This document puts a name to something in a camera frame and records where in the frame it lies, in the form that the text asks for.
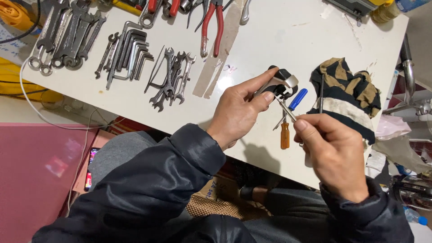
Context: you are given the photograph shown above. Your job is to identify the person's left hand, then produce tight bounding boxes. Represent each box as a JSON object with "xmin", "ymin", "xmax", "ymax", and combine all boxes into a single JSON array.
[{"xmin": 206, "ymin": 67, "xmax": 280, "ymax": 151}]

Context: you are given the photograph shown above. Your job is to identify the person's right hand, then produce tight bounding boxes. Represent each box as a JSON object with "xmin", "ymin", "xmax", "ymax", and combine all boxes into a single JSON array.
[{"xmin": 293, "ymin": 113, "xmax": 370, "ymax": 203}]

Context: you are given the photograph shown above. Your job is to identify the thin metal screwdriver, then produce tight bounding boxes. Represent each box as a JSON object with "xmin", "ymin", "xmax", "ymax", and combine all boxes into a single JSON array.
[{"xmin": 274, "ymin": 94, "xmax": 298, "ymax": 123}]

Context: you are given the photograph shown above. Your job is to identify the black and silver hand tool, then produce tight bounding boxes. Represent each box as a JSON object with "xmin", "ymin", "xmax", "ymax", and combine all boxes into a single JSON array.
[{"xmin": 253, "ymin": 65, "xmax": 299, "ymax": 102}]

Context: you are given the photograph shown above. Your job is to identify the strip of brown tape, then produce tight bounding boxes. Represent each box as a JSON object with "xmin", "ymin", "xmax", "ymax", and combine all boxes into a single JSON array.
[{"xmin": 192, "ymin": 3, "xmax": 244, "ymax": 99}]

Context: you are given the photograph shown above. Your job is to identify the striped black and tan cloth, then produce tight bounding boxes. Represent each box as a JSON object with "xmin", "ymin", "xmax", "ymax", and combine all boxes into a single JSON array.
[{"xmin": 306, "ymin": 57, "xmax": 382, "ymax": 146}]

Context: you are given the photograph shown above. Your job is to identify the heap of plastic bags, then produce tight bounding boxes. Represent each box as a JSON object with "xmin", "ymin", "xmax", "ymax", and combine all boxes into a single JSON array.
[{"xmin": 364, "ymin": 114, "xmax": 432, "ymax": 179}]

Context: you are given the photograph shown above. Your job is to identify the thin dark metal rod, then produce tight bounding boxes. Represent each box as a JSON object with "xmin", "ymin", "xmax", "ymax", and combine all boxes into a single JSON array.
[{"xmin": 319, "ymin": 74, "xmax": 325, "ymax": 114}]

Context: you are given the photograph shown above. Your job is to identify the pile of small steel wrenches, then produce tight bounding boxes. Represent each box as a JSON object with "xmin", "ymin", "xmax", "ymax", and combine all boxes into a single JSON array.
[{"xmin": 144, "ymin": 45, "xmax": 197, "ymax": 113}]

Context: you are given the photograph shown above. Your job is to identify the cardboard box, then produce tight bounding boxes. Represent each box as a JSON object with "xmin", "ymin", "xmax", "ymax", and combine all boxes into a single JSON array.
[{"xmin": 195, "ymin": 175, "xmax": 244, "ymax": 204}]

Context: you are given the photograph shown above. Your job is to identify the person's black sandal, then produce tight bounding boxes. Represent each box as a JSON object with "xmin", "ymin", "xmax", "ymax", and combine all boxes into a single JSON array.
[{"xmin": 239, "ymin": 184, "xmax": 267, "ymax": 202}]

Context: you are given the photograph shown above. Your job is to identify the clear plastic bottle blue cap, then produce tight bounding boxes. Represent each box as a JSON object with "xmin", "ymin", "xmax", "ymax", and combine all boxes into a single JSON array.
[{"xmin": 403, "ymin": 206, "xmax": 429, "ymax": 226}]

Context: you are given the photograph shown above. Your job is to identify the brown woven mat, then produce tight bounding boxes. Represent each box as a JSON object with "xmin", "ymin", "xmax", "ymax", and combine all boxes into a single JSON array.
[{"xmin": 185, "ymin": 195, "xmax": 272, "ymax": 221}]

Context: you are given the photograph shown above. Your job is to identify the chrome metal pipe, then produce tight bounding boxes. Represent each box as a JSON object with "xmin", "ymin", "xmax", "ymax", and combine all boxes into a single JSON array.
[{"xmin": 382, "ymin": 33, "xmax": 432, "ymax": 116}]

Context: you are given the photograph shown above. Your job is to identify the steel socket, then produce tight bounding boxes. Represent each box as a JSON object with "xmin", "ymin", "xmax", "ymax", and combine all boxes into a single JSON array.
[{"xmin": 178, "ymin": 0, "xmax": 193, "ymax": 15}]

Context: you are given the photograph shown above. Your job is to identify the set of steel hex keys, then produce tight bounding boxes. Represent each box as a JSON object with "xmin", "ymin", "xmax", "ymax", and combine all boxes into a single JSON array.
[{"xmin": 106, "ymin": 20, "xmax": 155, "ymax": 90}]

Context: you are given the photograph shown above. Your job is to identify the person's grey trousers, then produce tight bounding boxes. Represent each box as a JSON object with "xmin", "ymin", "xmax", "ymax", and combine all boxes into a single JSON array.
[{"xmin": 88, "ymin": 131, "xmax": 159, "ymax": 191}]

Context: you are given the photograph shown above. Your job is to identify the small dark open-end wrench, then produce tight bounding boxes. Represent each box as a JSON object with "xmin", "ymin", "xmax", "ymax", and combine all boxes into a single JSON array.
[
  {"xmin": 103, "ymin": 39, "xmax": 119, "ymax": 72},
  {"xmin": 94, "ymin": 32, "xmax": 119, "ymax": 80}
]

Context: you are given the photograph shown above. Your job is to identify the grey tool case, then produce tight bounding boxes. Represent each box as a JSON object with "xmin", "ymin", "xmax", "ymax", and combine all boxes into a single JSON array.
[{"xmin": 325, "ymin": 0, "xmax": 379, "ymax": 19}]

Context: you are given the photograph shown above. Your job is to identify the yellowish glass jar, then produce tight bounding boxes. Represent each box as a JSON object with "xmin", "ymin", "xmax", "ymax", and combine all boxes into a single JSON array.
[{"xmin": 371, "ymin": 0, "xmax": 401, "ymax": 24}]

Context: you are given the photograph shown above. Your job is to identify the smartphone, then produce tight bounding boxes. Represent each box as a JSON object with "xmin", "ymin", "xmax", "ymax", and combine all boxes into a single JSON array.
[{"xmin": 84, "ymin": 147, "xmax": 101, "ymax": 192}]

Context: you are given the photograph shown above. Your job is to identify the blue plastic container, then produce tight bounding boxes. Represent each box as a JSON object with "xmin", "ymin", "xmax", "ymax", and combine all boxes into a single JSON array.
[{"xmin": 395, "ymin": 0, "xmax": 432, "ymax": 13}]

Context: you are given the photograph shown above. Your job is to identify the pile of large steel wrenches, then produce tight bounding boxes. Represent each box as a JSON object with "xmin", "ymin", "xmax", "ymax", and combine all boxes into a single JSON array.
[{"xmin": 27, "ymin": 0, "xmax": 107, "ymax": 77}]

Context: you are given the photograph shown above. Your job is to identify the pink board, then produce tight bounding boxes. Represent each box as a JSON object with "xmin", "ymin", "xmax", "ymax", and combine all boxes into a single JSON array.
[{"xmin": 0, "ymin": 122, "xmax": 99, "ymax": 243}]

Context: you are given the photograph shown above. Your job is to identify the yellow plastic container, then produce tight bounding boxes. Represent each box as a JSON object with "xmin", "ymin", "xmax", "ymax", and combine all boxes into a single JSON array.
[{"xmin": 0, "ymin": 57, "xmax": 63, "ymax": 104}]

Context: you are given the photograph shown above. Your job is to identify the orange power tool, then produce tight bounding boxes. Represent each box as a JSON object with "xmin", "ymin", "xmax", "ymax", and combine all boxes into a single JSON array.
[{"xmin": 0, "ymin": 0, "xmax": 42, "ymax": 33}]

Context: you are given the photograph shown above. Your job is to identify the orange handled screwdriver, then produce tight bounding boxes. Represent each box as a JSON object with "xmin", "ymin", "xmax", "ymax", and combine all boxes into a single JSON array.
[{"xmin": 280, "ymin": 99, "xmax": 290, "ymax": 150}]

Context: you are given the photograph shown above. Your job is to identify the blue handled screwdriver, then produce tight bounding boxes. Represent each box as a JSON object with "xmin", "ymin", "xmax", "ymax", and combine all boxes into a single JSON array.
[{"xmin": 273, "ymin": 88, "xmax": 308, "ymax": 131}]

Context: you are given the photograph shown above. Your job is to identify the red handled pliers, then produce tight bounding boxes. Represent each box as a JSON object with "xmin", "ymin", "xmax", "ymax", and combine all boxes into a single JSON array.
[{"xmin": 200, "ymin": 0, "xmax": 225, "ymax": 58}]

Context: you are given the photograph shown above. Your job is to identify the black handled pliers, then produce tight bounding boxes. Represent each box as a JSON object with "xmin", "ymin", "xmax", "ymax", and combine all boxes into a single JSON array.
[{"xmin": 187, "ymin": 0, "xmax": 212, "ymax": 33}]

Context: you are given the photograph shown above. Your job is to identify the steel ring spanner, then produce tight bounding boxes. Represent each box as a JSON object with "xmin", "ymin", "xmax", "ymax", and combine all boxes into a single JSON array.
[{"xmin": 139, "ymin": 0, "xmax": 165, "ymax": 29}]

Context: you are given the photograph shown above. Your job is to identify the yellow handled tool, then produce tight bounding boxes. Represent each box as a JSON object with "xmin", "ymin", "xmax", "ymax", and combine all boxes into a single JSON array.
[{"xmin": 111, "ymin": 0, "xmax": 143, "ymax": 16}]

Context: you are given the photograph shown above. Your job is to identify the white cable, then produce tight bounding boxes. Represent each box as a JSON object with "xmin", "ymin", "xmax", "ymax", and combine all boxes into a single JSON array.
[{"xmin": 19, "ymin": 57, "xmax": 126, "ymax": 216}]

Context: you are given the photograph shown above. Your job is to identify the black cable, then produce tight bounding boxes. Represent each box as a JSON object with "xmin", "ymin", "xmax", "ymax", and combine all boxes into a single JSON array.
[{"xmin": 0, "ymin": 0, "xmax": 42, "ymax": 45}]

